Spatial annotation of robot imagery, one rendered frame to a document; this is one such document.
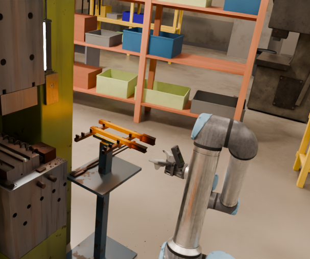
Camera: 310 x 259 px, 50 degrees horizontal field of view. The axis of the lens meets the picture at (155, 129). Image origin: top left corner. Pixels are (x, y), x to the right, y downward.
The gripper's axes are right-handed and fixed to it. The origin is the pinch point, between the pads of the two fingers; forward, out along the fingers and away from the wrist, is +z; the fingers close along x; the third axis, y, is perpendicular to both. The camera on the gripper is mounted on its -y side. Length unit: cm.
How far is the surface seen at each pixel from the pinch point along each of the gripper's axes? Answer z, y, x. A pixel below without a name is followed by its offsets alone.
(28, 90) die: 46, -34, -46
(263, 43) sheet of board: 163, 52, 866
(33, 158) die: 46, 2, -45
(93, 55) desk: 354, 65, 353
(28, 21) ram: 46, -65, -45
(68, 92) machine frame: 61, -20, -5
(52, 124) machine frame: 61, -4, -18
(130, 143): 15.7, -1.4, -2.3
